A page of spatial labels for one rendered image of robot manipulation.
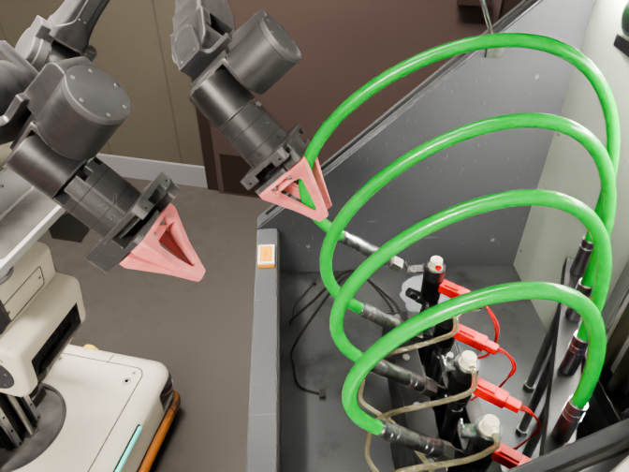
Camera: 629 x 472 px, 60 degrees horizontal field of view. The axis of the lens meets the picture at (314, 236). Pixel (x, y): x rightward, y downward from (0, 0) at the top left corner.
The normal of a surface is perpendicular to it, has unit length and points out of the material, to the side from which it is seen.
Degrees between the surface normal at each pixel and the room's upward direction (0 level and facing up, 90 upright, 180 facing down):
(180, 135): 90
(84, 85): 43
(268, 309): 0
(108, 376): 0
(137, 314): 0
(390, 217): 90
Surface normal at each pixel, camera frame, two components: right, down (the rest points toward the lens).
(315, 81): -0.22, 0.62
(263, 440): 0.00, -0.77
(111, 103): 0.68, -0.49
